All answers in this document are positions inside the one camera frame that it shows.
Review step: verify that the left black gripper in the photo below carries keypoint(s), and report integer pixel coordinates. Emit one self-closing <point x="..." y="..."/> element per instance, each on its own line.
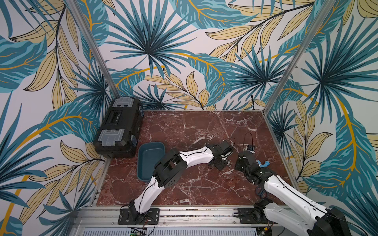
<point x="221" y="166"/>

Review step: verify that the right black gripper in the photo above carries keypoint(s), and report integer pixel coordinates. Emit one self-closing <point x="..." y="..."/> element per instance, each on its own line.
<point x="241" y="164"/>

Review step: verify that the teal plastic storage tray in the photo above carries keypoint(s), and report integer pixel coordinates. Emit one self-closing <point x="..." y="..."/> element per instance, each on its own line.
<point x="148" y="155"/>

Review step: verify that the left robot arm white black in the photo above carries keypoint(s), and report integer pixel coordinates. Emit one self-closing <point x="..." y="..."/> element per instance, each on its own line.
<point x="169" y="169"/>

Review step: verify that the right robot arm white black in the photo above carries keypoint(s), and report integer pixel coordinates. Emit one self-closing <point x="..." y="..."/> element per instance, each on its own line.
<point x="305" y="217"/>

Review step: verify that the blue plastic faucet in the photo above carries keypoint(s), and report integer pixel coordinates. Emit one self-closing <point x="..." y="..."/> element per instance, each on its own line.
<point x="262" y="165"/>

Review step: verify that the black plastic toolbox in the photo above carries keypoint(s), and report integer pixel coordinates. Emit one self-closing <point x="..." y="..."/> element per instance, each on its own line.
<point x="119" y="132"/>

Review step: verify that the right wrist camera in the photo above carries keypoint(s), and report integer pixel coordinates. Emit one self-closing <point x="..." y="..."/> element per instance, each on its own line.
<point x="251" y="148"/>

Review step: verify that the scissors with blue handle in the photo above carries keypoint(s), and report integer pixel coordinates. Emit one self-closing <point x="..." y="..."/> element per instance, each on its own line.
<point x="261" y="193"/>

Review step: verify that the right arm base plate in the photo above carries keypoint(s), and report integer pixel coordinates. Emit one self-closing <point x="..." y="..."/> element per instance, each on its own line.
<point x="250" y="216"/>

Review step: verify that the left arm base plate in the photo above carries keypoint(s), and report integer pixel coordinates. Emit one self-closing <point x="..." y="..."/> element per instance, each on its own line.
<point x="126" y="217"/>

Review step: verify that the right aluminium frame post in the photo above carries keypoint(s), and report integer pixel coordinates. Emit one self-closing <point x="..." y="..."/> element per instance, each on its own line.
<point x="313" y="29"/>

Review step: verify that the aluminium frame post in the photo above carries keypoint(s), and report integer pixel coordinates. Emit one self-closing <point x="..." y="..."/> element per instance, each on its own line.
<point x="313" y="29"/>
<point x="85" y="30"/>

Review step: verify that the aluminium mounting rail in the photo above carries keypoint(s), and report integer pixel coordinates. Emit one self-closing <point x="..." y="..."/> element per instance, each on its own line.
<point x="173" y="221"/>

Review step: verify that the left aluminium frame post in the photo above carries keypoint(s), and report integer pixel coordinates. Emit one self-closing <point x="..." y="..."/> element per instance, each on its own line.
<point x="85" y="30"/>

